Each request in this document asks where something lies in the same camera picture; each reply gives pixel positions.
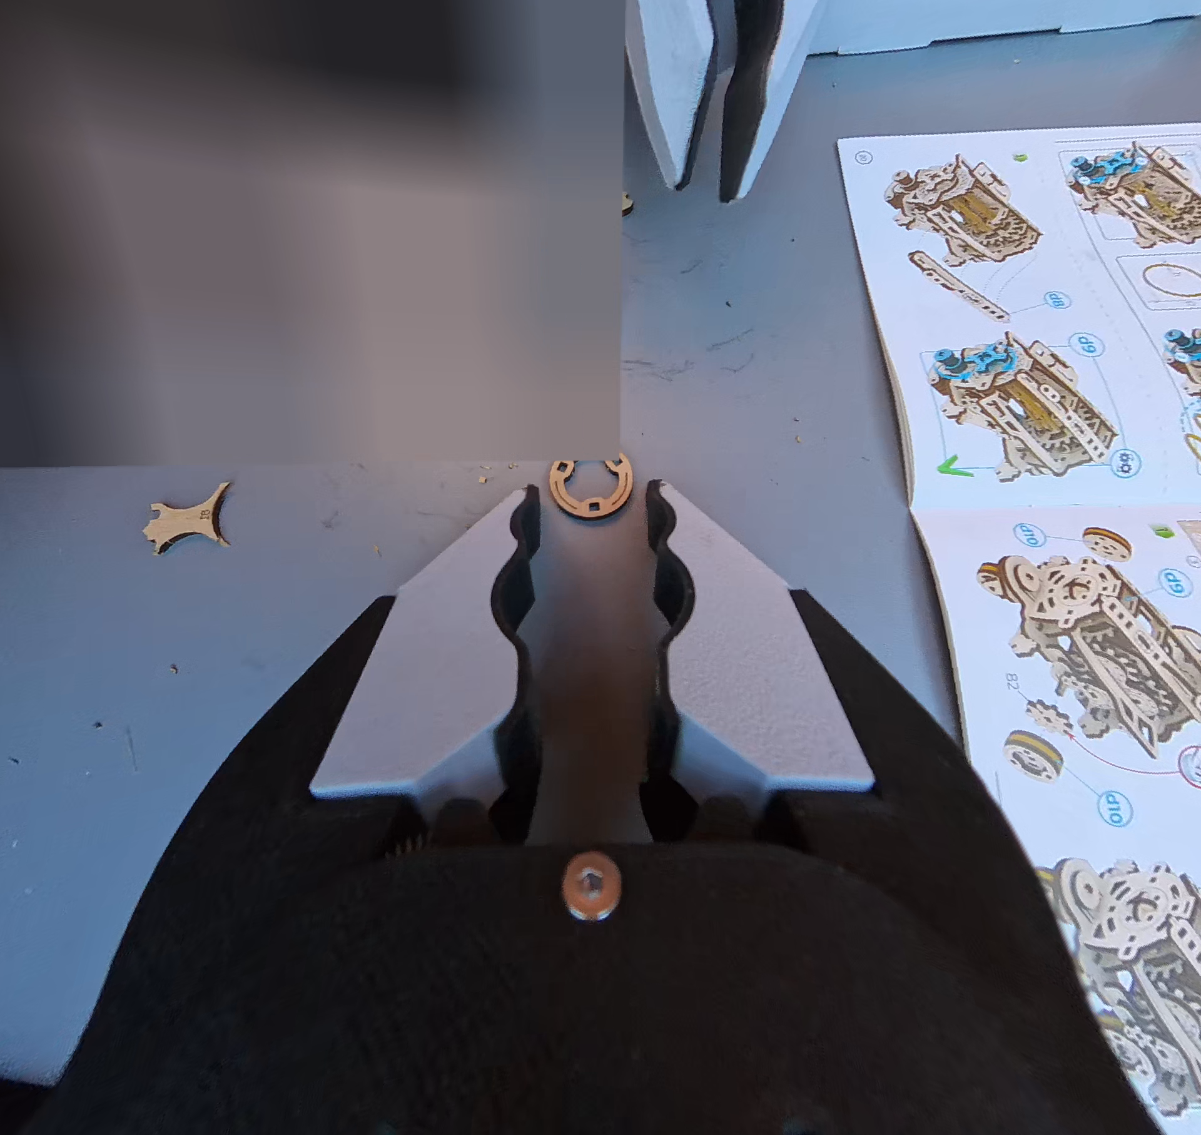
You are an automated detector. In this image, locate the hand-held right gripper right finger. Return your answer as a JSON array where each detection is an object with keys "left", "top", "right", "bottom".
[{"left": 645, "top": 480, "right": 877, "bottom": 843}]

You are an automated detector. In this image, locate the star-shaped wooden scrap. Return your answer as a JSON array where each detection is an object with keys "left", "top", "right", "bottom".
[{"left": 143, "top": 482, "right": 233, "bottom": 555}]

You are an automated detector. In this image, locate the notched wooden ring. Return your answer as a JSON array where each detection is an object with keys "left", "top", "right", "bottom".
[{"left": 549, "top": 459, "right": 634, "bottom": 525}]

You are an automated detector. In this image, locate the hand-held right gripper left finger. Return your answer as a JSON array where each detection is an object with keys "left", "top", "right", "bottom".
[{"left": 310, "top": 485, "right": 545, "bottom": 843}]

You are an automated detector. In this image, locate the assembly instruction booklet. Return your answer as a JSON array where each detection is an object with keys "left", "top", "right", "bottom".
[{"left": 837, "top": 121, "right": 1201, "bottom": 1135}]

